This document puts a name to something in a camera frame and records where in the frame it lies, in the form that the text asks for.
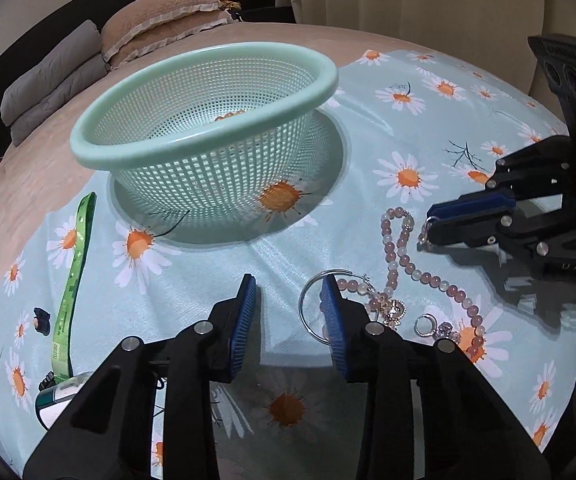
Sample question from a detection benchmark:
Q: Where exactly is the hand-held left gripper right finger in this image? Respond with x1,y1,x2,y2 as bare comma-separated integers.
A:
320,277,551,480

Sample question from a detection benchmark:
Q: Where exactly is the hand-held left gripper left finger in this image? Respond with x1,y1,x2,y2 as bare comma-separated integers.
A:
22,274,259,480

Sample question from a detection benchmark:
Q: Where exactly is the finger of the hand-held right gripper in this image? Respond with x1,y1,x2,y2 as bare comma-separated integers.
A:
427,207,576,280
427,136,576,223

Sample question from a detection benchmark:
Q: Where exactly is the large silver hoop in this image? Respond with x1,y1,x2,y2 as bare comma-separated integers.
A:
299,270,373,346

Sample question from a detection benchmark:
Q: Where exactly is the small silver chain clasp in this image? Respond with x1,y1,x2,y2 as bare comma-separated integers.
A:
416,216,438,252

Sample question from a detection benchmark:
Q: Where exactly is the mint green plastic basket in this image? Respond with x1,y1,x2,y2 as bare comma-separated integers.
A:
69,43,339,223

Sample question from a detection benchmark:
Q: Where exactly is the daisy printed light blue cloth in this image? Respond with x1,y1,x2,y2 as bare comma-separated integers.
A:
0,49,576,480

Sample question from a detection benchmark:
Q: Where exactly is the white and green device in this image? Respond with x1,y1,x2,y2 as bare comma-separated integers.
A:
35,371,96,431

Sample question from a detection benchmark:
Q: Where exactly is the grey pillow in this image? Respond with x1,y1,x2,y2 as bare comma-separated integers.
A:
10,55,109,147
0,20,103,128

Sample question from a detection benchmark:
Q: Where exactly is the pink bead necklace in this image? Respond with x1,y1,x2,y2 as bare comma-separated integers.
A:
365,207,489,361

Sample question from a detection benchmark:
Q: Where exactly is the small silver ring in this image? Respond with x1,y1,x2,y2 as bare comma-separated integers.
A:
414,314,439,337

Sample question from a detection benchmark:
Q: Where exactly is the green lanyard strap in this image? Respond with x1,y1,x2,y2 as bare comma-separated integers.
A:
50,192,97,381

